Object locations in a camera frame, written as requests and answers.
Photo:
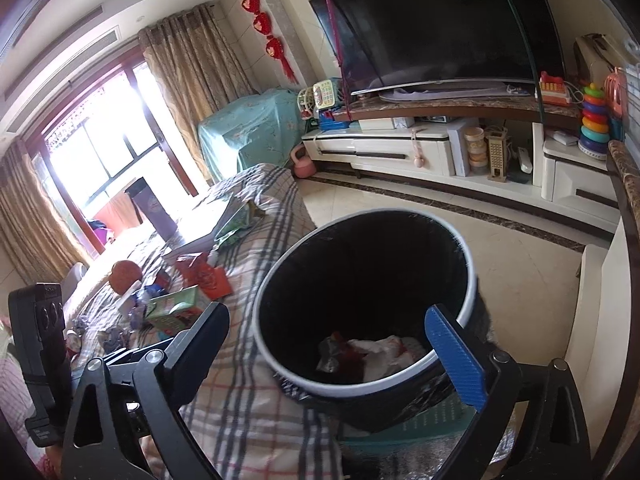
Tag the white upright box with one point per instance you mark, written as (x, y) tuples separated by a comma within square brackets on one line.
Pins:
[(459, 147)]

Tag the white remote control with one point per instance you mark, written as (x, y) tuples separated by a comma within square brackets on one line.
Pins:
[(525, 160)]

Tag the large picture book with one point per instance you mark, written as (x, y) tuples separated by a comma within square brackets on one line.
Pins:
[(200, 230)]

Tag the silver foil mat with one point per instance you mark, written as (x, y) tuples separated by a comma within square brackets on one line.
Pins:
[(500, 445)]

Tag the beige patterned curtain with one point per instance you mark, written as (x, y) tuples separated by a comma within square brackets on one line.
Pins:
[(30, 210), (195, 70)]

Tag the orange cloth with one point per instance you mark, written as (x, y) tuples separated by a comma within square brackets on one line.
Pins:
[(117, 215)]

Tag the black curved television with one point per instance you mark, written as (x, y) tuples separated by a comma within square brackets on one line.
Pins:
[(425, 20)]

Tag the pink plastic toy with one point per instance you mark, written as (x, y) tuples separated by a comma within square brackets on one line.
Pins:
[(614, 92)]

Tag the red framed window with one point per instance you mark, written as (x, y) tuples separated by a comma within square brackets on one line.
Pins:
[(100, 150)]

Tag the white television cabinet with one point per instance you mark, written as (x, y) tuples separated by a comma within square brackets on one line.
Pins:
[(380, 149)]

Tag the white pillow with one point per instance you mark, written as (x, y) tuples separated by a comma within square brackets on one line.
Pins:
[(75, 275)]

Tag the yellow toy phone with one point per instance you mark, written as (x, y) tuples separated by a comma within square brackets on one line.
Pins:
[(324, 95)]

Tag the pink cabinet safety lock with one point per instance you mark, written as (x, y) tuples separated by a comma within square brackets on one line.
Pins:
[(416, 152)]

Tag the orange ball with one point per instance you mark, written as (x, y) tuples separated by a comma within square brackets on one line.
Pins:
[(126, 277)]

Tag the silver red foil wrapper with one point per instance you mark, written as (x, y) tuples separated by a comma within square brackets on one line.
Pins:
[(335, 352)]

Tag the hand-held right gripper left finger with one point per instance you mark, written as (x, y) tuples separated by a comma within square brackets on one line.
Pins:
[(200, 347)]

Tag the wooden perforated box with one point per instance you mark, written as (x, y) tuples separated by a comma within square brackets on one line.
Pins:
[(496, 157)]

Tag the blue wrapper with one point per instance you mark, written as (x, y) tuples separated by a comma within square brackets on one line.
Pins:
[(145, 300)]

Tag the ceiling air vent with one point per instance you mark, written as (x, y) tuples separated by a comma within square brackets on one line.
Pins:
[(65, 62)]

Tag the pink kettlebell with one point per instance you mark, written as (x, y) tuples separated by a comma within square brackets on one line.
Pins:
[(302, 165)]

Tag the red toy cash register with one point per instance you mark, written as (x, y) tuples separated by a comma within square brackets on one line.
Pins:
[(555, 91)]

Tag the marble top white cabinet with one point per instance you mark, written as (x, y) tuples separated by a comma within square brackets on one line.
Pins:
[(595, 320)]

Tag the red paper packet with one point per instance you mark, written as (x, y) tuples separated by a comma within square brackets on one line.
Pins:
[(217, 282)]

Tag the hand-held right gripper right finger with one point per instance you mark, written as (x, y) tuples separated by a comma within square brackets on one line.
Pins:
[(457, 355)]

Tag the stacked plastic jars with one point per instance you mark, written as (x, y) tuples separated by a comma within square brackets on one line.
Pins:
[(475, 152)]

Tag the beige bag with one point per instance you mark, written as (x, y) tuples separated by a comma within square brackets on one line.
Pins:
[(595, 60)]

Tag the plaid blanket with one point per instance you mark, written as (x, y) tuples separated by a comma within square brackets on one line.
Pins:
[(260, 410)]

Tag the white round baby toy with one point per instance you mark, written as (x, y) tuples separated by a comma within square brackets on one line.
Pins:
[(306, 104)]

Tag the white crumpled plastic bag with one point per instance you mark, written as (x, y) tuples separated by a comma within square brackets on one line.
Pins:
[(385, 357)]

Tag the red cardboard box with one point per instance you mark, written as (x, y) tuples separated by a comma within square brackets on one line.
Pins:
[(192, 270)]

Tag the dark box near window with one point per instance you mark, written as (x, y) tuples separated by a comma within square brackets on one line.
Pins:
[(152, 210)]

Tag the black white-rimmed trash bin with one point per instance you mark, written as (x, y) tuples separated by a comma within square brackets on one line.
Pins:
[(360, 270)]

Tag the teal floral furniture cover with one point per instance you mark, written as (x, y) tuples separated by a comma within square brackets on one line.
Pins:
[(250, 125)]

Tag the blue toy basket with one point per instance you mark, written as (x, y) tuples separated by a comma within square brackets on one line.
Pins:
[(331, 121)]

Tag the green snack bag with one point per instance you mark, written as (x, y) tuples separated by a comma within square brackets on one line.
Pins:
[(240, 225)]

